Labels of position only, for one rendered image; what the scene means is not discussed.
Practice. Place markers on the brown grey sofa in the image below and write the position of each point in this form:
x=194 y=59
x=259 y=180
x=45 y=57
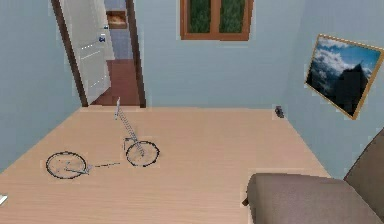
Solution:
x=310 y=200

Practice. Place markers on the grey bicycle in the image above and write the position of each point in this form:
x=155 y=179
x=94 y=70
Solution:
x=135 y=146

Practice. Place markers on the small dark grey object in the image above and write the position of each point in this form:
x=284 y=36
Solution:
x=279 y=111

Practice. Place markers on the brown framed window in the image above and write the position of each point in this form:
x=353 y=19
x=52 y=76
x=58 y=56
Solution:
x=216 y=20

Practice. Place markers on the orange framed picture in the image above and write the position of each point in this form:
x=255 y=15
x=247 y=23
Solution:
x=116 y=19

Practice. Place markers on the white room door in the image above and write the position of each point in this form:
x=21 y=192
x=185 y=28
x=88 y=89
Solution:
x=86 y=43

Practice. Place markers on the framed mountain sky picture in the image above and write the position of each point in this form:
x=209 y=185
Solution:
x=343 y=74

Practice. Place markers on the small white object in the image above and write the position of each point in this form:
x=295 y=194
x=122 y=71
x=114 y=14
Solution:
x=2 y=199

